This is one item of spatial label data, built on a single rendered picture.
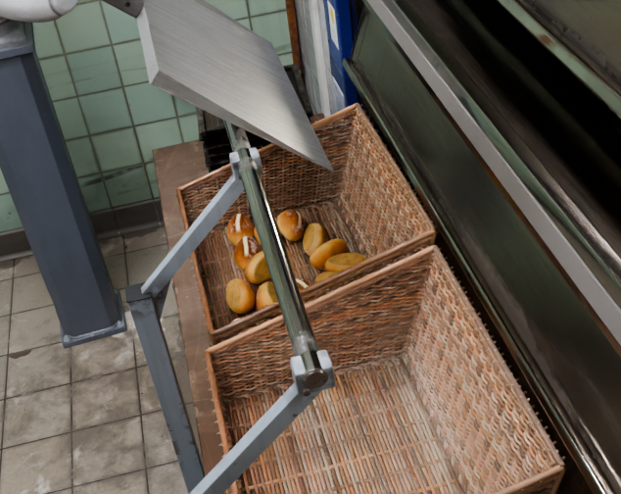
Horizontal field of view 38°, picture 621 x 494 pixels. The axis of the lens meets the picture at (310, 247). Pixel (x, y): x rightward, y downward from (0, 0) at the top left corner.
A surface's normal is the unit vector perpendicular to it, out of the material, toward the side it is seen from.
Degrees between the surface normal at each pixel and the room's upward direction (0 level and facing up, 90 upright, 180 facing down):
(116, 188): 90
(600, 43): 70
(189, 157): 0
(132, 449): 0
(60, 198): 90
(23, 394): 0
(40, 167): 90
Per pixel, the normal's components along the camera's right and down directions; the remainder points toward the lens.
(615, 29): -0.95, -0.06
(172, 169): -0.11, -0.79
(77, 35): 0.22, 0.58
